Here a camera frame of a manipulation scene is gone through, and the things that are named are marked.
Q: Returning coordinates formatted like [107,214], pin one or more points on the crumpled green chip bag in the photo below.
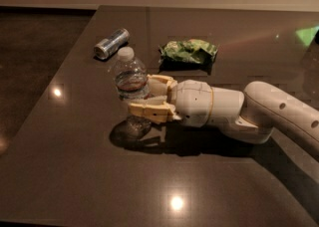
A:
[193,51]

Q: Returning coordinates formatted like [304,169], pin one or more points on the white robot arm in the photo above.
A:
[249,116]

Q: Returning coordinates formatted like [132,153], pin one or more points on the clear plastic water bottle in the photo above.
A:
[131,81]

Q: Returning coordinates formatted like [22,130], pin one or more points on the silver blue drink can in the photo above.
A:
[107,47]

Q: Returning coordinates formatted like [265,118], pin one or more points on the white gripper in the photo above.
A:
[193,103]

